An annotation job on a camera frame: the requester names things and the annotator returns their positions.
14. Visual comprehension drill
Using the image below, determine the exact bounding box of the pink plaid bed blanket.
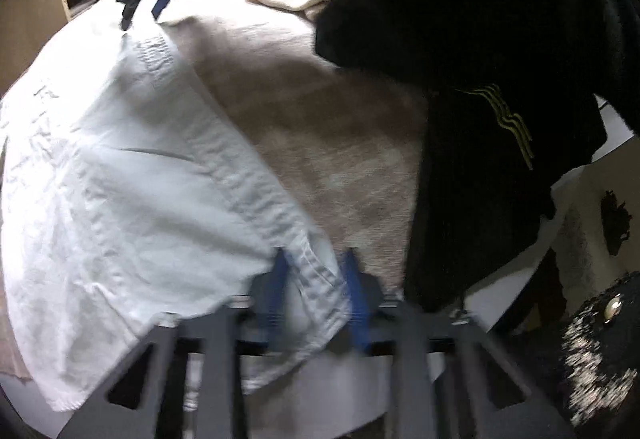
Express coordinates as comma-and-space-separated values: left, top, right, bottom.
0, 0, 436, 380

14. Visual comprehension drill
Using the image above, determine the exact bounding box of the white shirt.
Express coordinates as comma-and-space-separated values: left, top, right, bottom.
0, 0, 351, 412

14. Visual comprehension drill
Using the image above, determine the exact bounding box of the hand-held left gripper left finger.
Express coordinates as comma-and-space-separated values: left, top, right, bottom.
57, 246, 296, 439

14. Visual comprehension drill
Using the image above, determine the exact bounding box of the person's black sweater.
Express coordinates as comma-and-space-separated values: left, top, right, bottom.
312, 0, 640, 315

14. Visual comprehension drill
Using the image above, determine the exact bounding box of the person's sequin garment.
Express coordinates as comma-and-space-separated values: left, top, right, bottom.
560, 271, 640, 425

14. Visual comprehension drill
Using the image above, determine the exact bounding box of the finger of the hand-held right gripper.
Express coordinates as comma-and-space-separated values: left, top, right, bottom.
150, 0, 182, 20

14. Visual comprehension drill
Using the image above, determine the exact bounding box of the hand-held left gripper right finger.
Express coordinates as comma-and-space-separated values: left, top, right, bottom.
340, 246, 576, 439

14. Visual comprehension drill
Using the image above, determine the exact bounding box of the white mattress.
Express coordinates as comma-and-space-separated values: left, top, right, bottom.
180, 169, 601, 439

